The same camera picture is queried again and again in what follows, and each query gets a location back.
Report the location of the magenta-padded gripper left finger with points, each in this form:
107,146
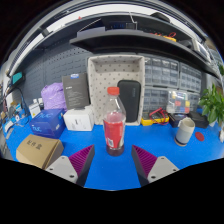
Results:
63,166

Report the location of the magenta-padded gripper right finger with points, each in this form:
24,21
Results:
160,166

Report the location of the clear red-capped drink bottle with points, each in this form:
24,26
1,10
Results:
114,131

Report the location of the brown cardboard box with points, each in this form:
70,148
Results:
36,150

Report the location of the grey-white ceramic cup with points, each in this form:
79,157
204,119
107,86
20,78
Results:
184,131

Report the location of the blue cardboard box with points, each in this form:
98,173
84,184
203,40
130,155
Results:
46,123

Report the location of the yellow multimeter with red leads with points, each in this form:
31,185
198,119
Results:
148,120

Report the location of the black box with white label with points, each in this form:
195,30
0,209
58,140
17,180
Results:
176,120

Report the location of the white cardboard box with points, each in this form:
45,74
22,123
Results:
78,120

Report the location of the flat round red coaster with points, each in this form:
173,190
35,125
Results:
199,136

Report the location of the black flat case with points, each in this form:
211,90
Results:
199,119

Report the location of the small white box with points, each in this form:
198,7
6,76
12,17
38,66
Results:
34,109

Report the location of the clear organizer box, coloured parts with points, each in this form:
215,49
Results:
178,101

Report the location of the grey small-parts drawer cabinet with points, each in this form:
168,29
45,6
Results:
155,98
190,77
194,100
161,71

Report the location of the purple plastic bag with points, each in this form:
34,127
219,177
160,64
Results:
53,96

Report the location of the black zippered pouch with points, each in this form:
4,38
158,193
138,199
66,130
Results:
130,100

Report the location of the dark grey flat box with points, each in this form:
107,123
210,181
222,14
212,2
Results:
76,91

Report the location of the green potted plant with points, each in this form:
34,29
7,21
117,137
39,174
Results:
211,105

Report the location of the teal-screened device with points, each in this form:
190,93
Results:
17,78

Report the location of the white dotted storage tray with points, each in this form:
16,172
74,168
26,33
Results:
105,71

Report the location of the black shelf unit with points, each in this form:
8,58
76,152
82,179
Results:
133,41

